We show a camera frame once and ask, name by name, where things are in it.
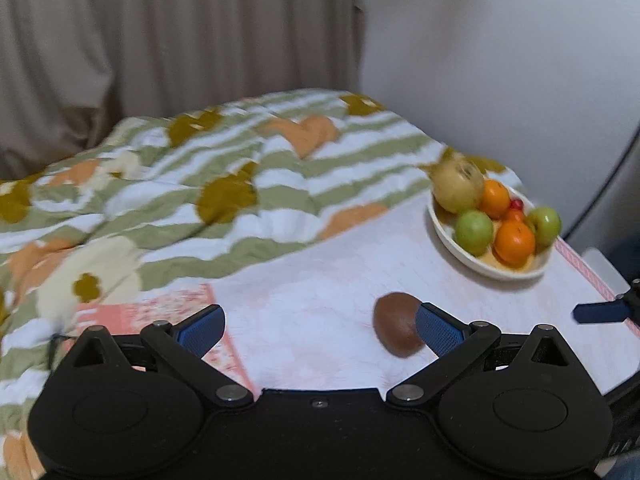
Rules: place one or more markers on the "red cherry tomato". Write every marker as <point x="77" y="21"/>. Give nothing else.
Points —
<point x="517" y="205"/>

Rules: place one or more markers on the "beige curtain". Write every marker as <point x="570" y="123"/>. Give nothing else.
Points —
<point x="175" y="35"/>

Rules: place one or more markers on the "yellow pear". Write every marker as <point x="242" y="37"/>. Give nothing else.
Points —
<point x="457" y="187"/>

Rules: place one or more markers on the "green striped flower blanket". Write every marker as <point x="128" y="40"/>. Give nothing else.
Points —
<point x="175" y="200"/>

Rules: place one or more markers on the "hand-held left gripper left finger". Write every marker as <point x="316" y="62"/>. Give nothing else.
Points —
<point x="202" y="331"/>

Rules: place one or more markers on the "brown kiwi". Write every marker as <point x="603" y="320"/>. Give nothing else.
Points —
<point x="392" y="322"/>

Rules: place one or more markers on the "cream cartoon print plate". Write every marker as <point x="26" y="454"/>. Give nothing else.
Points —
<point x="465" y="260"/>

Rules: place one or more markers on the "orange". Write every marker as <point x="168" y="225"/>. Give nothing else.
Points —
<point x="514" y="215"/>
<point x="515" y="243"/>
<point x="495" y="199"/>

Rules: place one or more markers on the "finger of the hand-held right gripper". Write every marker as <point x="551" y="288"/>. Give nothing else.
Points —
<point x="597" y="312"/>

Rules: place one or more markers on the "small green apple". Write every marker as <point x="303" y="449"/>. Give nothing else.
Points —
<point x="472" y="233"/>
<point x="545" y="225"/>

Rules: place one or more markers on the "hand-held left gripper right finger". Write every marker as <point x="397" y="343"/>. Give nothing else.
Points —
<point x="437" y="331"/>

